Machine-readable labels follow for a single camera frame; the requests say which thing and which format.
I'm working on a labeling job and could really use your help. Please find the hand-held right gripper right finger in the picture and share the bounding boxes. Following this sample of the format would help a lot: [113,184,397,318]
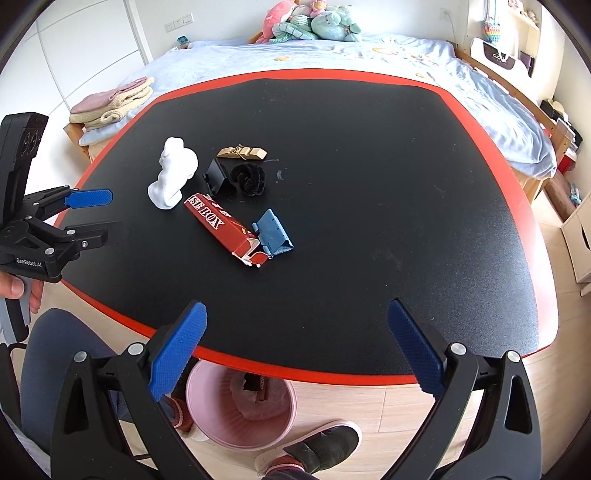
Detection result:
[387,299,544,480]

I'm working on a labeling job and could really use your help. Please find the brown wrapper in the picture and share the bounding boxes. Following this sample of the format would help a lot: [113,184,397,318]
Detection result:
[242,375,271,403]

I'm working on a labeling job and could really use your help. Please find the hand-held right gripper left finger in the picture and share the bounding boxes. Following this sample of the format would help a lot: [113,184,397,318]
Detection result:
[50,301,208,480]

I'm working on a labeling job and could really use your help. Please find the black slipper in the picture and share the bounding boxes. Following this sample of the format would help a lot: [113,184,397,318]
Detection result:
[255,420,362,477]

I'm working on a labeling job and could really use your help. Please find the black binder clip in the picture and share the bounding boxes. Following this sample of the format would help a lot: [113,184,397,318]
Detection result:
[202,158,236,197]

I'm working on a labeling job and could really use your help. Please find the person's left hand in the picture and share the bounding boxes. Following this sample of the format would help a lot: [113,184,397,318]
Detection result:
[0,271,46,316]

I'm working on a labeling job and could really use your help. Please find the red slipper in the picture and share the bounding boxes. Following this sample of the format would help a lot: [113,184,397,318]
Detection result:
[165,396,195,435]

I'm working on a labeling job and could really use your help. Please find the black fuzzy scrunchie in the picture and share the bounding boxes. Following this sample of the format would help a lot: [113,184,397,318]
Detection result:
[229,161,267,198]

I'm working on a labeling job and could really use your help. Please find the white plaster bust figurine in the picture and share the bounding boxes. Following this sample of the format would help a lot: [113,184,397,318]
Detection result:
[148,137,199,211]

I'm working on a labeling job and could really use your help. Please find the white cabinet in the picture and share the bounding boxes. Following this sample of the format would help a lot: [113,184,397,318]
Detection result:
[560,193,591,298]

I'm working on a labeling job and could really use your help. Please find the blue binder clip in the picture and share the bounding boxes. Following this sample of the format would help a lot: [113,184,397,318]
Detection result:
[252,209,295,257]

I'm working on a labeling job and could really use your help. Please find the pink plush toy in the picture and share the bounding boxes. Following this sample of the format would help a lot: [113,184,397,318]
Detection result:
[255,0,303,45]

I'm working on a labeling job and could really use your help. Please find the stack of folded towels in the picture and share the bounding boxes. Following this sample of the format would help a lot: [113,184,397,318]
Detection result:
[69,76,156,130]

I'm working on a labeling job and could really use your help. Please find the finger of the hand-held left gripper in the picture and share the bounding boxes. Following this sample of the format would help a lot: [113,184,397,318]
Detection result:
[28,220,129,267]
[21,186,114,223]

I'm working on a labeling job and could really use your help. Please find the pink trash bin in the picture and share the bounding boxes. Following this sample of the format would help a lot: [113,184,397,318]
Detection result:
[185,360,298,451]

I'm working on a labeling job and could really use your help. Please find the rainbow knitted bag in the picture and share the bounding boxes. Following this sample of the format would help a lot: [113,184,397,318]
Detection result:
[480,17,503,45]

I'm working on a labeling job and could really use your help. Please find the white wardrobe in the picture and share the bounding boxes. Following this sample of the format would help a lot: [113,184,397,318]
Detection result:
[0,0,155,134]

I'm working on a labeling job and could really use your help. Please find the wooden clip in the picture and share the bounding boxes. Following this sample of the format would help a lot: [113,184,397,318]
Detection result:
[216,144,268,162]

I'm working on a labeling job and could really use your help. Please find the light blue bed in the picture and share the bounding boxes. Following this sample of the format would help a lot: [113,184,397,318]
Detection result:
[65,33,558,195]

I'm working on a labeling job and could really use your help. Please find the green striped plush toy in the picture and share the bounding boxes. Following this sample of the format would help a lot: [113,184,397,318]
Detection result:
[269,15,319,44]

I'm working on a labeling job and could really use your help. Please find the white tote bag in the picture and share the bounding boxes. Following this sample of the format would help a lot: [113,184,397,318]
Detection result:
[470,38,533,75]

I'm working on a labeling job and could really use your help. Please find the teal plush toy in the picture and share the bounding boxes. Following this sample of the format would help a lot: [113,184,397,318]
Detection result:
[310,6,365,43]

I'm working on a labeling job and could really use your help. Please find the white wall shelf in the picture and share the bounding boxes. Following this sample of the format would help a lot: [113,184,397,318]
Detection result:
[465,0,542,78]

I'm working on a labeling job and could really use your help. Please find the red cardboard box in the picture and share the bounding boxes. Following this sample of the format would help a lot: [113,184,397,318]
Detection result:
[184,192,265,270]

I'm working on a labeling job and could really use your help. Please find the person's leg in grey trousers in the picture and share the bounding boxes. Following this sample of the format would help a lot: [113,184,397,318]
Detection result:
[18,308,139,464]

